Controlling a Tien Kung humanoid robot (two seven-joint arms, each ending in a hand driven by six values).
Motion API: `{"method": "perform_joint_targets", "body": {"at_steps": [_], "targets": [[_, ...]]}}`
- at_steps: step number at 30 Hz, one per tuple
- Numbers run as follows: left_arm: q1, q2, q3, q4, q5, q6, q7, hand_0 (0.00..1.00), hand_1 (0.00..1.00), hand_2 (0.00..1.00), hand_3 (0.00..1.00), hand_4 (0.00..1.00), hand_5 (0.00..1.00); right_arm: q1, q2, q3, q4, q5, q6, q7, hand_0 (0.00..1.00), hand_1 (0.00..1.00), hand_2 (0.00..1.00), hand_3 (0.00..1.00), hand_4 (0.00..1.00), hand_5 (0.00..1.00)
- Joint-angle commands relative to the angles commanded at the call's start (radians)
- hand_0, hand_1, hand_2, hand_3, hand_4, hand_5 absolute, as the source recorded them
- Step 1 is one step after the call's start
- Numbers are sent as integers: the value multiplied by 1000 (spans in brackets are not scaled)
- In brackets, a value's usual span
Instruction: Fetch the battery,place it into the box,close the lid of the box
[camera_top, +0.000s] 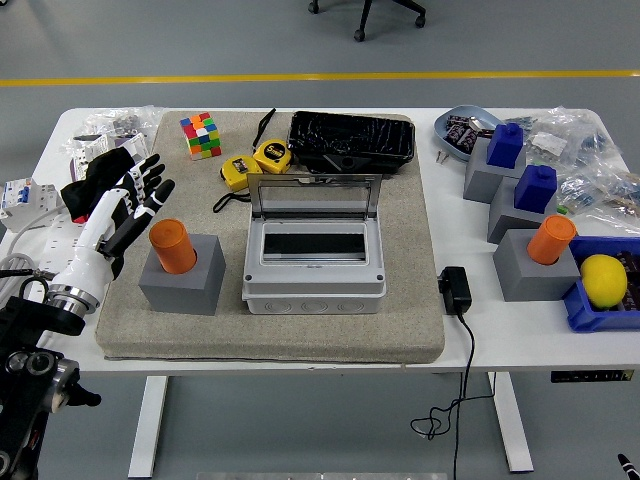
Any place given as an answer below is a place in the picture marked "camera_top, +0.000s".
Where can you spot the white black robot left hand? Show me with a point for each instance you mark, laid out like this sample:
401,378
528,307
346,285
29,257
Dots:
90,240

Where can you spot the blue block with knob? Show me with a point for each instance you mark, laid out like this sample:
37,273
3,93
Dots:
535,190
505,145

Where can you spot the black office chair base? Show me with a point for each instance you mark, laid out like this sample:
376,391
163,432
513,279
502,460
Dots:
364,15

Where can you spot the black bracket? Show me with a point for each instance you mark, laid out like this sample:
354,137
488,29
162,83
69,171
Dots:
345,162

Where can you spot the blue-grey dish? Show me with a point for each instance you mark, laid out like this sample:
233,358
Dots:
446,142

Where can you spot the grey block with round hole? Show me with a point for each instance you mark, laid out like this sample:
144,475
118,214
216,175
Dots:
185,295

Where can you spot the small green connector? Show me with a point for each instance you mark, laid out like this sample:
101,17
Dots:
563,209

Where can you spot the grey block holder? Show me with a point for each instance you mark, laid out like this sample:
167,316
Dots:
505,220
525,280
480,180

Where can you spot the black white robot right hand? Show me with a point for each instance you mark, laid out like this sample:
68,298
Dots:
629,466

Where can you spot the orange cylinder battery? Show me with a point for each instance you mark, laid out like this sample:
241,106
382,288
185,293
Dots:
172,247
550,240

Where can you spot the white printed packets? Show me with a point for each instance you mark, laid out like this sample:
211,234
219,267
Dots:
92,147

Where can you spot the blue plastic bin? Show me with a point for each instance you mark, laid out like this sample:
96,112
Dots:
585,312

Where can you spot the black plastic tray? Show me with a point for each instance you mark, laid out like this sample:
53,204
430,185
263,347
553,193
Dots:
350,135

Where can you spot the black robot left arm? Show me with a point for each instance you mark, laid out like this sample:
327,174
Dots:
25,380

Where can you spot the colourful puzzle cube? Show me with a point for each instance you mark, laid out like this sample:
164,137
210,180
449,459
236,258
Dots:
201,136

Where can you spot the dark printed packets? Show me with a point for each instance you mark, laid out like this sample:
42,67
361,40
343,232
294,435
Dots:
462,136

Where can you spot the yellow tape measure round label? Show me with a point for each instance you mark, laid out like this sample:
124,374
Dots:
274,156

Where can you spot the clear bag of small parts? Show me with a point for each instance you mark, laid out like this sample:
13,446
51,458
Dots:
125,120

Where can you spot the grey plastic junction box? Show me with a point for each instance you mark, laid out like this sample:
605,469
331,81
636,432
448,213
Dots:
310,295

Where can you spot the small metal screws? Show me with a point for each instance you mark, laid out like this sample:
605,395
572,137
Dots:
442,156

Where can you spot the grey-brown mat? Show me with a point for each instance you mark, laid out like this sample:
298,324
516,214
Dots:
300,340

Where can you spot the white table leg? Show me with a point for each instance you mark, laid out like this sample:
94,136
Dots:
150,425
510,425

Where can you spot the black power adapter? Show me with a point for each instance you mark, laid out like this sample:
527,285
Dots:
456,292

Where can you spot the white blue circuit breaker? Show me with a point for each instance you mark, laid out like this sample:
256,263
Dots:
25,197

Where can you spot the black cloth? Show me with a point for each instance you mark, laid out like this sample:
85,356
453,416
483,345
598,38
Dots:
100,172

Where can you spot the clear bag of blue parts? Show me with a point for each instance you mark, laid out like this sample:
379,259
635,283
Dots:
565,137

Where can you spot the yellow lemon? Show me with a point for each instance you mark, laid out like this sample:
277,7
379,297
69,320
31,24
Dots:
604,280

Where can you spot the yellow tape measure black face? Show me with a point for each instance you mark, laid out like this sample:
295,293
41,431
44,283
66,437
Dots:
241,172

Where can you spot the black table control panel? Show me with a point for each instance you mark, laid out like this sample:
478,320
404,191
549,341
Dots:
592,376

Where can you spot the clear bag of mixed parts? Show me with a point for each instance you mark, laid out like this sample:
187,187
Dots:
600,192

